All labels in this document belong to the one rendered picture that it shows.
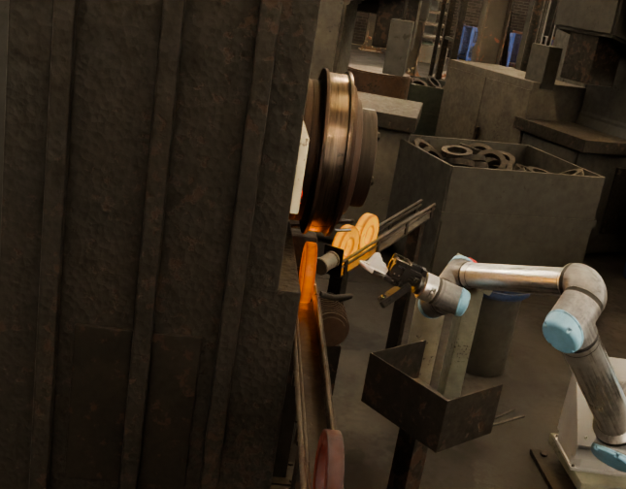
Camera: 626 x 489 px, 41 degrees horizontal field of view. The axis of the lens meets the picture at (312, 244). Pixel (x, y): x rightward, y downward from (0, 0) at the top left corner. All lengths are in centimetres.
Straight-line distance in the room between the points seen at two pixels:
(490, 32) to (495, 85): 476
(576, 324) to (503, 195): 241
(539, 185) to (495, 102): 181
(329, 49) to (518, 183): 136
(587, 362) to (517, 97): 403
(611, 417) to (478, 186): 217
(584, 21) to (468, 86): 126
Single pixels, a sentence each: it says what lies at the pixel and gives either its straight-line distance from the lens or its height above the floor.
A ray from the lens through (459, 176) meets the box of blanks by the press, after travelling 451.
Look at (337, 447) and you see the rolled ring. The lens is 163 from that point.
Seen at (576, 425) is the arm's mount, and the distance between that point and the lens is 304.
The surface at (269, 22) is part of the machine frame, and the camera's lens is 180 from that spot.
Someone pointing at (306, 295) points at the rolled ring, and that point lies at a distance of 241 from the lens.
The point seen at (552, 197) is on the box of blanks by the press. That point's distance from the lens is 487.
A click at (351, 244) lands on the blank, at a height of 71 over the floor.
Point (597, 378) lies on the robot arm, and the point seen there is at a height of 62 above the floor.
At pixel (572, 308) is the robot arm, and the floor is 84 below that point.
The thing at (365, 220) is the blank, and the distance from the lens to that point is 299.
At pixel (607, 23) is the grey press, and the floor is 157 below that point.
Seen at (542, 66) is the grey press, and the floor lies 121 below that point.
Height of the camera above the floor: 159
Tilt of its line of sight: 18 degrees down
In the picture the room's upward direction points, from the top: 9 degrees clockwise
